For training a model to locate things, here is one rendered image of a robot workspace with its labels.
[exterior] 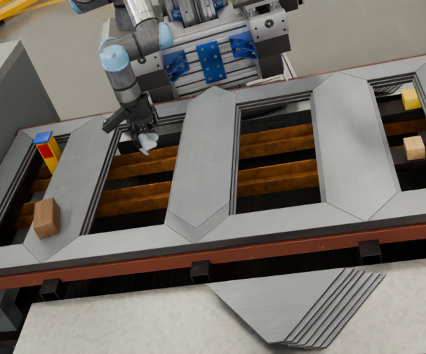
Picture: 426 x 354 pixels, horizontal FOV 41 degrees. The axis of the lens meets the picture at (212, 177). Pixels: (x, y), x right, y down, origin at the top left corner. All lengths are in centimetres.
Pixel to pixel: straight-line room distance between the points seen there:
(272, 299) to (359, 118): 68
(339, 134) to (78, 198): 83
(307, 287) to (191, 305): 31
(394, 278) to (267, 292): 31
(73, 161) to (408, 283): 116
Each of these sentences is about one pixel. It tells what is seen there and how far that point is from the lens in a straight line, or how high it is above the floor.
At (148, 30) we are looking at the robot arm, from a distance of 174.
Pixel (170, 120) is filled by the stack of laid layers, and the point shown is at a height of 83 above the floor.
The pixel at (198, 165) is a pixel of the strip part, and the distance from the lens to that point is 178.
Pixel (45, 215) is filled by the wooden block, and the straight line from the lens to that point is 177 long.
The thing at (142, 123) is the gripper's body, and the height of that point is 103.
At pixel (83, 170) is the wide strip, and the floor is 84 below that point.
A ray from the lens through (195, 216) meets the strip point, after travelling 161.
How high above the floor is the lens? 189
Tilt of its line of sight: 38 degrees down
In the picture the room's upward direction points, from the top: 18 degrees counter-clockwise
